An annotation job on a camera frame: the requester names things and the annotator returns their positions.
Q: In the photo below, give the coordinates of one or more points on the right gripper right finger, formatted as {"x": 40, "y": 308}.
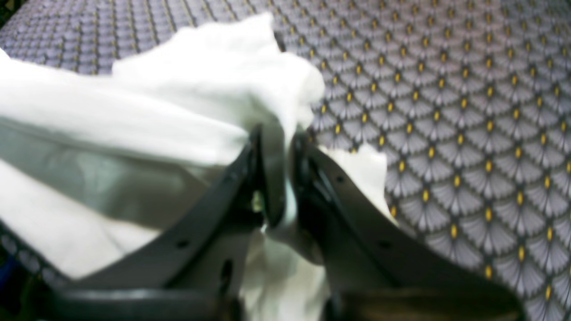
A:
{"x": 376, "y": 271}

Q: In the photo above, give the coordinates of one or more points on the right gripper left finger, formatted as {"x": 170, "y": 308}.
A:
{"x": 193, "y": 270}

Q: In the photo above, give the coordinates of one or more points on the white T-shirt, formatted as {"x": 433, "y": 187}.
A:
{"x": 94, "y": 167}

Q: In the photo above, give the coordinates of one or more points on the patterned blue table cloth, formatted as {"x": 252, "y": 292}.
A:
{"x": 470, "y": 99}

